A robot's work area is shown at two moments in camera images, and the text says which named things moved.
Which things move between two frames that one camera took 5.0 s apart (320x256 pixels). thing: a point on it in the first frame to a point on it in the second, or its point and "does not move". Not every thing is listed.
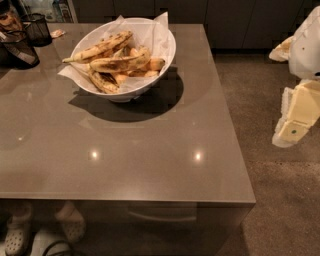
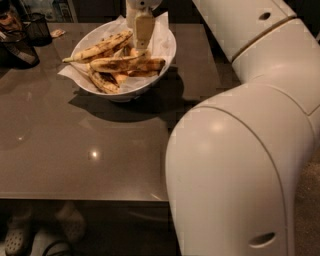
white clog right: [72, 221] does not move
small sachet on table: [57, 33] does not move
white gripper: [306, 50] to [144, 4]
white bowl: [122, 59] does not move
